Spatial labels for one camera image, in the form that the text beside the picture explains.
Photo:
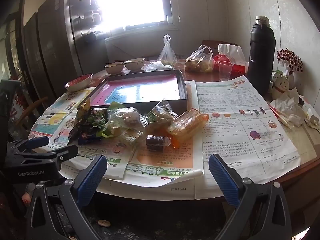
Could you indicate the red tissue pack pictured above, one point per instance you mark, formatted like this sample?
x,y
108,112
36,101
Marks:
x,y
237,66

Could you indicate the grey refrigerator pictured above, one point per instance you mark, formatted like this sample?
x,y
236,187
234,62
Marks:
x,y
57,42

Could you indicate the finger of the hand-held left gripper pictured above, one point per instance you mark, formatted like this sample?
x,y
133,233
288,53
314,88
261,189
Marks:
x,y
67,152
37,142

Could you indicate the dark shallow cardboard box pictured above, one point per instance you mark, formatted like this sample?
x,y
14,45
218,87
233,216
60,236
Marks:
x,y
185,90

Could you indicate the dark brown roll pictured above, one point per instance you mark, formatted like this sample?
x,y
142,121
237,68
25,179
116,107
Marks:
x,y
155,142

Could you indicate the orange panel newspaper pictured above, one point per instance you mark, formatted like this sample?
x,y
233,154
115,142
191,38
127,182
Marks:
x,y
162,162

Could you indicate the pink and blue book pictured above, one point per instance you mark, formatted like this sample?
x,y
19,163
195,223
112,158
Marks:
x,y
140,90

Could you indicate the person's left hand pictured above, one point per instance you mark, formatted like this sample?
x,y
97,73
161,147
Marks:
x,y
27,195

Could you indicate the plastic bag of pastries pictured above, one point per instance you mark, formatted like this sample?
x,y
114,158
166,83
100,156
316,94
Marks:
x,y
198,63

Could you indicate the tied clear plastic bag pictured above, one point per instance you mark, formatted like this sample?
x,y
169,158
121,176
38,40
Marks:
x,y
167,52

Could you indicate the black green pea packet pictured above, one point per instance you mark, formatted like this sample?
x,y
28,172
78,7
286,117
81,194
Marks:
x,y
93,120

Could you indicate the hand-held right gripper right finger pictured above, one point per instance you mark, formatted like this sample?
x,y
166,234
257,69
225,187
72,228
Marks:
x,y
225,180

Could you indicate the yellow wafer packet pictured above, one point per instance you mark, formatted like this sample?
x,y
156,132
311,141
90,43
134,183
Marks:
x,y
83,107

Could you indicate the crumpled white tissue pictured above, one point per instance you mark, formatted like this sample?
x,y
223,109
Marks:
x,y
287,102

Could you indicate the colourful cartoon newspaper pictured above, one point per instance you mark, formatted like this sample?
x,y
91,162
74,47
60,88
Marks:
x,y
60,130

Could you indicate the wooden chopstick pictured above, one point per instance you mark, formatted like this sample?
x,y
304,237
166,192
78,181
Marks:
x,y
127,61
115,63

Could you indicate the crumpled clear plastic bag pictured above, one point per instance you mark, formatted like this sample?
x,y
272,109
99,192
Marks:
x,y
157,66

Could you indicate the orange cracker packet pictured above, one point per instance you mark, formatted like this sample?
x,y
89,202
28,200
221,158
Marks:
x,y
187,127

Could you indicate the green print floss cake packet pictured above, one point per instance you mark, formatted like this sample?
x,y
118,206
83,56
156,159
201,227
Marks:
x,y
160,113

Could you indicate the black thermos bottle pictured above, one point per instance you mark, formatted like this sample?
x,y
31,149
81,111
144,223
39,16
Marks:
x,y
261,55

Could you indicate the beige ceramic bowl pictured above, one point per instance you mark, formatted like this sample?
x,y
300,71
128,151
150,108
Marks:
x,y
113,68
135,64

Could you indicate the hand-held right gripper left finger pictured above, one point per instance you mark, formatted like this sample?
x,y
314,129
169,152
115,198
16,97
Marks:
x,y
91,180

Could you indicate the bright window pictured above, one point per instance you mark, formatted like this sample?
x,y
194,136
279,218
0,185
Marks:
x,y
130,2

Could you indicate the blue cookie packet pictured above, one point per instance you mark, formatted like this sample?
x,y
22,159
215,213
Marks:
x,y
86,136

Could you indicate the clear plastic cup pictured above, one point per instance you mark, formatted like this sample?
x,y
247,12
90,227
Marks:
x,y
225,71

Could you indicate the wooden button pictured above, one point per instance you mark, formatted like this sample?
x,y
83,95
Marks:
x,y
103,222

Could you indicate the red patterned bowl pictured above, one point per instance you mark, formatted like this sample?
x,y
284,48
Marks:
x,y
78,81

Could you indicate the white student newspaper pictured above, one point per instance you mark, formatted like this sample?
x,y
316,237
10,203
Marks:
x,y
237,100

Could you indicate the clear round pastry packet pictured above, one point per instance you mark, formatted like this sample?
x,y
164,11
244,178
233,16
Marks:
x,y
128,120

